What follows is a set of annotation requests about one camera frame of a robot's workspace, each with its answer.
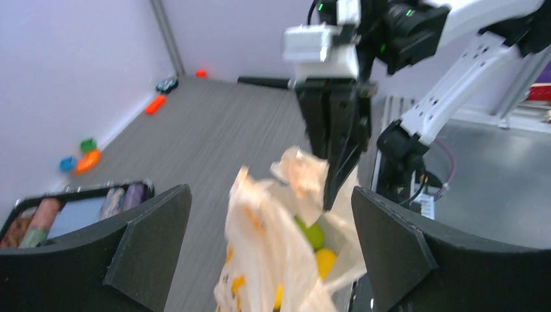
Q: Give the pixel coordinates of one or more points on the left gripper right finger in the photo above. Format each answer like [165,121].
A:
[417,264]

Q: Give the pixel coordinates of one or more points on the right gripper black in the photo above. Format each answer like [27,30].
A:
[342,136]

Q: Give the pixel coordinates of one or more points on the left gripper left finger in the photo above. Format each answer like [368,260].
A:
[123,263]

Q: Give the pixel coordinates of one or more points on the yellow fake mango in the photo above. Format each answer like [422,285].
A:
[325,259]

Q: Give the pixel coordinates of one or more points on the green fake pear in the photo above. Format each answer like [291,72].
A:
[313,234]

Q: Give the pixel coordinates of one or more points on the translucent plastic bag banana print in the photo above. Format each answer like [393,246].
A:
[269,259]

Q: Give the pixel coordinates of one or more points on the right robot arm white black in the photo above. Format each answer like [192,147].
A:
[415,30]

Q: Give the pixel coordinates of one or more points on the black microphone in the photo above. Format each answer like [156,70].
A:
[270,82]

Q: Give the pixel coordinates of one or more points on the black poker chip case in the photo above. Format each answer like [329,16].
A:
[80,207]

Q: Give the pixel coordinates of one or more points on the blue toy cube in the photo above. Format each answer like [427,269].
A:
[68,164]

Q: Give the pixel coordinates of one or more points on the green toy cube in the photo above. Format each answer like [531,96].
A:
[88,145]

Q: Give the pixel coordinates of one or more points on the orange corner piece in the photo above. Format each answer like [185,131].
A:
[201,74]

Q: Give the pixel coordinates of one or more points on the small toy car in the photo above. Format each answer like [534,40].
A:
[167,85]

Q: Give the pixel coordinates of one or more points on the orange block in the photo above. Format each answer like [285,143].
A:
[155,105]

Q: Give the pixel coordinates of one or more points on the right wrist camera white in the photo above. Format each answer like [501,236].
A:
[325,46]

